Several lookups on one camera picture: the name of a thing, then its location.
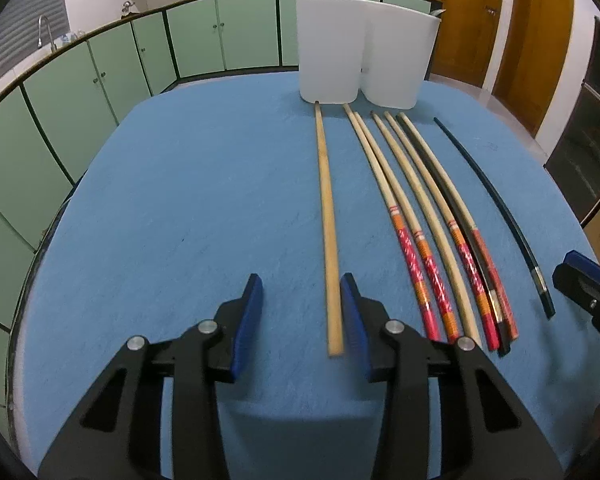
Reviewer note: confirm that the red patterned wooden chopstick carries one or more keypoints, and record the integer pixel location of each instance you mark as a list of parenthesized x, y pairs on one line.
[(467, 260), (505, 310), (410, 265), (432, 272)]

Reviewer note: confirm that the black chopstick with silver band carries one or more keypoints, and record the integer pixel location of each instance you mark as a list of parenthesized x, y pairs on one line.
[(546, 305)]

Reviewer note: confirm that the plain wooden chopstick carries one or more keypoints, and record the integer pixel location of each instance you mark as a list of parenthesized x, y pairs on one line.
[(327, 210), (450, 265)]

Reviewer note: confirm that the grey window blinds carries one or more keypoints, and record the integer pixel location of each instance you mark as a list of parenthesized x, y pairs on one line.
[(20, 20)]

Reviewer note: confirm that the metal sink faucet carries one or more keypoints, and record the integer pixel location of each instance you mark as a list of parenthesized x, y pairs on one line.
[(47, 25)]

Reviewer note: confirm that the wooden door in frame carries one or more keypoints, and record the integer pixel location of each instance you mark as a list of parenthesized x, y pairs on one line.
[(535, 45)]

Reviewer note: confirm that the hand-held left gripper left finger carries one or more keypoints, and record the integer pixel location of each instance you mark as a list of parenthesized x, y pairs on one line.
[(245, 330)]

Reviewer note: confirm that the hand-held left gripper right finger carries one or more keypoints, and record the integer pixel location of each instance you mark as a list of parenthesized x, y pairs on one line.
[(352, 330)]

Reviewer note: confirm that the green base cabinets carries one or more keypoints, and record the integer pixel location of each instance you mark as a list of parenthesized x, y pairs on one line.
[(80, 110)]

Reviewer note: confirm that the closed wooden door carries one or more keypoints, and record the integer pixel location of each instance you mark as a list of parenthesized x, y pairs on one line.
[(465, 20)]

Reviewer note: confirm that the clear plastic bottles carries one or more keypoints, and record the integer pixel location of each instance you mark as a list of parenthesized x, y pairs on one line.
[(72, 36)]

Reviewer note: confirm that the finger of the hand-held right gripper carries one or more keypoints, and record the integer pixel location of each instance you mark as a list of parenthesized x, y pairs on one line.
[(582, 272)]

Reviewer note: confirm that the small metal kettle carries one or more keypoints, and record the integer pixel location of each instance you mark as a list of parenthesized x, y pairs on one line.
[(126, 10)]

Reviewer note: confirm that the white two-compartment chopstick holder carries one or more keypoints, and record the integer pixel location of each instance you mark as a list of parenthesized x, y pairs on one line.
[(330, 50)]

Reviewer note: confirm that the blue table mat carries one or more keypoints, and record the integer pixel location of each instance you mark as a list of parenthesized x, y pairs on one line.
[(180, 210)]

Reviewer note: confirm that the black glass-front cabinet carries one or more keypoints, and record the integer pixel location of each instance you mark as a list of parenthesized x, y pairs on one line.
[(590, 135)]

